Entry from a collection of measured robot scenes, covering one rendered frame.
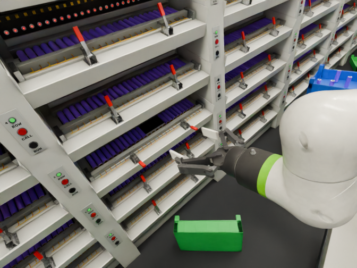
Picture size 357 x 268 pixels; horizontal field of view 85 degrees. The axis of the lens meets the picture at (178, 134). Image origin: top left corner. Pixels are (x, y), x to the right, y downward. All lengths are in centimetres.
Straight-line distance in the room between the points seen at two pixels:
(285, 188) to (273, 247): 80
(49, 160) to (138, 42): 43
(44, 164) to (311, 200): 61
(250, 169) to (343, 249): 51
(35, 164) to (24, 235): 26
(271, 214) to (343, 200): 89
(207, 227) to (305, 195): 65
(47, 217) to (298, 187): 72
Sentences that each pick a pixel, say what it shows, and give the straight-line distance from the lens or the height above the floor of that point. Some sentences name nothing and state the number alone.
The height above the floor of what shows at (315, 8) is 75.
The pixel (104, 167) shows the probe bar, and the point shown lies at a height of 58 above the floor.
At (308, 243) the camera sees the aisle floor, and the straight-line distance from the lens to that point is 122.
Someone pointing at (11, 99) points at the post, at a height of 92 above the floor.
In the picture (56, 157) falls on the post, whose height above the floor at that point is 74.
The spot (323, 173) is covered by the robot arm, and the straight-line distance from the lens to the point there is 33.
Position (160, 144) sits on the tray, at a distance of 82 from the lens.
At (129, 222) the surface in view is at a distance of 108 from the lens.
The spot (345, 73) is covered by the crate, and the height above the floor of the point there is 52.
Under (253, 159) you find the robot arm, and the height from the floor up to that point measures 76.
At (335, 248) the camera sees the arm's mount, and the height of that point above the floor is 34.
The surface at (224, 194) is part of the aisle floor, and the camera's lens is 128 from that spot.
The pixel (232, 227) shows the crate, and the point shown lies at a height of 20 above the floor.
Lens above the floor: 107
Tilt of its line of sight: 38 degrees down
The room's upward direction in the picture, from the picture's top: 12 degrees counter-clockwise
